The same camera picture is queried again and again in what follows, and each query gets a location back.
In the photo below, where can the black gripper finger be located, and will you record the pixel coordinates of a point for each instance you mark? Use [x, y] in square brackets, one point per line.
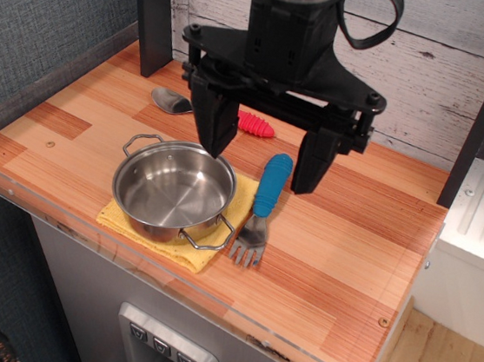
[317, 152]
[216, 115]

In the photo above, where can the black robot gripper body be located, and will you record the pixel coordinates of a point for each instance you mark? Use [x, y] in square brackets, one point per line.
[284, 64]

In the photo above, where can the blue handled metal fork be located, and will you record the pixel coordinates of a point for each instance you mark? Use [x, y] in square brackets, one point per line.
[249, 244]

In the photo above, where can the silver metal pan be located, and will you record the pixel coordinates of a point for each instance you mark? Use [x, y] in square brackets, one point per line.
[175, 190]

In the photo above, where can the yellow cloth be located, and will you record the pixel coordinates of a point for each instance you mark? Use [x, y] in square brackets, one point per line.
[180, 250]

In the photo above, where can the white toy sink unit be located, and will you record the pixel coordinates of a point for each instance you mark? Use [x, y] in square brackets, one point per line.
[450, 287]

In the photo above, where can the silver dispenser panel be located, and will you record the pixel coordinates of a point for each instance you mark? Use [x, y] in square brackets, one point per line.
[147, 339]

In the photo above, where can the red handled metal spoon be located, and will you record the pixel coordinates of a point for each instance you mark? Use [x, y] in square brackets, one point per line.
[175, 104]

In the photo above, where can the dark grey left post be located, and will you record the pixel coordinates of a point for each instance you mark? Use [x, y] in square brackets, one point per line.
[155, 35]

